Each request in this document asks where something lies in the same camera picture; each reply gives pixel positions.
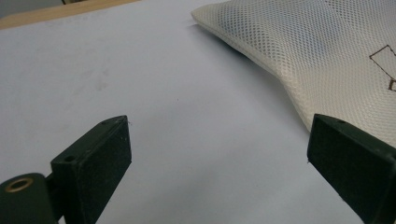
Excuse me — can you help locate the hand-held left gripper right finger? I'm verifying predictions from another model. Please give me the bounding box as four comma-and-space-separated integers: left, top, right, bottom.
306, 113, 396, 224

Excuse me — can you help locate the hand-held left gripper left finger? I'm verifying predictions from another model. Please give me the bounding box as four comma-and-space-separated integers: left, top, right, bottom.
50, 115, 133, 224

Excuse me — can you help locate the cream mesh bag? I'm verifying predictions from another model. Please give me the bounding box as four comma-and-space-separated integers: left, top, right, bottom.
191, 0, 396, 148

